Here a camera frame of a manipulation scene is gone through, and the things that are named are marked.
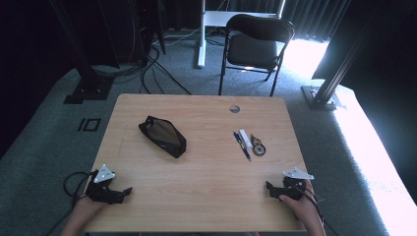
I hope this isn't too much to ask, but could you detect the person's right hand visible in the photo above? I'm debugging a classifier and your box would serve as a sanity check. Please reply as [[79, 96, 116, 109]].
[[278, 179, 322, 226]]

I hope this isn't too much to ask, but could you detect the black mesh pencil case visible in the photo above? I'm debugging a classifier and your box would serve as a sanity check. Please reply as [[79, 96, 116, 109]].
[[138, 115, 188, 159]]

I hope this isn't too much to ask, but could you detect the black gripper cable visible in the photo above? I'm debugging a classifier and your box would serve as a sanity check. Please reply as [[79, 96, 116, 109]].
[[45, 171, 96, 236], [292, 184, 340, 236]]

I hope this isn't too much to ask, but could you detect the blue pen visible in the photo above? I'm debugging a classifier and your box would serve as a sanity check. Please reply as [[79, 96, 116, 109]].
[[232, 131, 253, 162]]

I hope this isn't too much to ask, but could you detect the dark curtain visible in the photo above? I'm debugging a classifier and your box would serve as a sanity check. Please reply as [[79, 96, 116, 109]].
[[160, 0, 352, 43]]

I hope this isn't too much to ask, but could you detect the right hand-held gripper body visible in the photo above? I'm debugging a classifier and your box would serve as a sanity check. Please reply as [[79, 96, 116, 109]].
[[277, 166, 315, 202]]

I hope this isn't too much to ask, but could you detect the white floor cable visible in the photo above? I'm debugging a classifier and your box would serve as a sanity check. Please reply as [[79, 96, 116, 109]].
[[151, 27, 202, 47]]

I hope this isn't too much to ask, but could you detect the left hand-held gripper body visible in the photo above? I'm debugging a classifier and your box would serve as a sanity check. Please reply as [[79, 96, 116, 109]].
[[86, 163, 126, 205]]

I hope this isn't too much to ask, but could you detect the dark equipment cabinet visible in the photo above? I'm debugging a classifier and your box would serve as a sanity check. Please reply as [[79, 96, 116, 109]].
[[133, 0, 166, 66]]

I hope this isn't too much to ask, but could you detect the black metal stand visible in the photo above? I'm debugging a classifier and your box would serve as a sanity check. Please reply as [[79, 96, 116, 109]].
[[48, 0, 116, 105], [300, 0, 383, 112]]

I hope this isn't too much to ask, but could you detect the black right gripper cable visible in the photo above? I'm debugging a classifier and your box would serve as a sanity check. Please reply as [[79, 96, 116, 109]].
[[292, 184, 340, 236]]

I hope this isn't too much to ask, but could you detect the person's left hand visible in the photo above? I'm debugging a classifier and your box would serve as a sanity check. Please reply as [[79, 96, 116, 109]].
[[70, 195, 108, 221]]

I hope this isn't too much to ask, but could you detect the round correction tape dispenser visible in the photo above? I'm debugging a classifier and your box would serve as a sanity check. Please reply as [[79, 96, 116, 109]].
[[250, 133, 267, 157]]

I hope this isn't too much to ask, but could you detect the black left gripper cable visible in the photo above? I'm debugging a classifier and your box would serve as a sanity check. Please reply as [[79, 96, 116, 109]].
[[45, 171, 96, 236]]

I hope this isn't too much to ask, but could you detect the black floor cable bundle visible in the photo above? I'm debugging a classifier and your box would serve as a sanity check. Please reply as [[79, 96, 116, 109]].
[[90, 43, 194, 96]]

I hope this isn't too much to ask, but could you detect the black folding chair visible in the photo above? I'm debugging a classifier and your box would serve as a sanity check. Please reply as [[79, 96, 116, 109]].
[[217, 13, 296, 97]]

